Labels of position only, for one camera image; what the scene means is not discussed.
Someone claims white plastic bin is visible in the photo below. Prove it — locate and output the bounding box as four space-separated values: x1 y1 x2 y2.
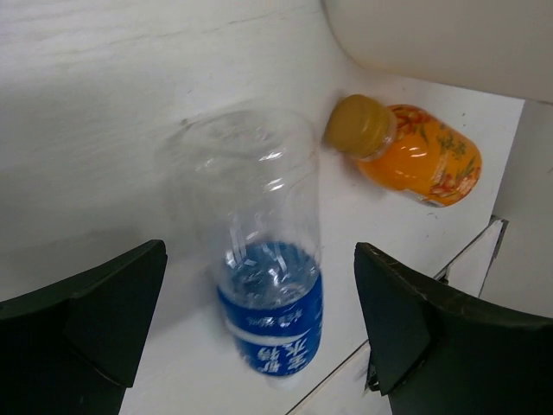
325 0 552 103

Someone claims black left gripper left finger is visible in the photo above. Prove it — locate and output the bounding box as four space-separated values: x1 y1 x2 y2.
1 239 168 414

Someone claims orange juice bottle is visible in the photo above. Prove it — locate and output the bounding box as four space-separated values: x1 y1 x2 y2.
324 94 482 208

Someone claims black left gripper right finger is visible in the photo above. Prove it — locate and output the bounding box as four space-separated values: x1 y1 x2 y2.
354 243 552 414

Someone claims blue label plastic bottle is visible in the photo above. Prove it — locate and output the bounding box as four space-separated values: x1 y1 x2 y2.
159 108 323 390

